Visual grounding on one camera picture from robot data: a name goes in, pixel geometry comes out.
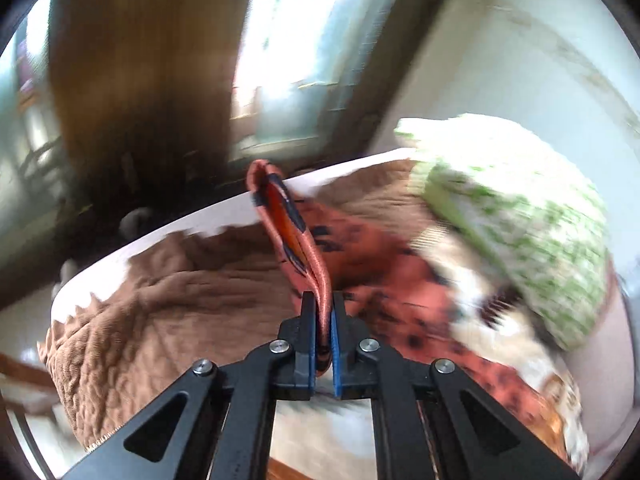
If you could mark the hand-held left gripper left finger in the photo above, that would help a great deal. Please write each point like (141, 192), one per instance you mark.
(309, 340)

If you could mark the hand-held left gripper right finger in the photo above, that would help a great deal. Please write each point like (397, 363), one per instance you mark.
(338, 350)

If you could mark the orange floral garment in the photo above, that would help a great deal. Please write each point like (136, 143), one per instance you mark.
(350, 245)

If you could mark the leaf-patterned quilted bed cover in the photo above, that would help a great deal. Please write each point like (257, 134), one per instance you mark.
(190, 300)

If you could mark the green patterned pillow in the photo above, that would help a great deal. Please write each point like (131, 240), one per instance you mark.
(515, 220)

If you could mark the pink padded headboard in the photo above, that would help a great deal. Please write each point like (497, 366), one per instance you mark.
(607, 375)

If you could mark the window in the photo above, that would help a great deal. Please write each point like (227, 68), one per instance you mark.
(305, 45)

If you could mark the brown curtain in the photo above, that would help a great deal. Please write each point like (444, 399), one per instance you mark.
(145, 70)

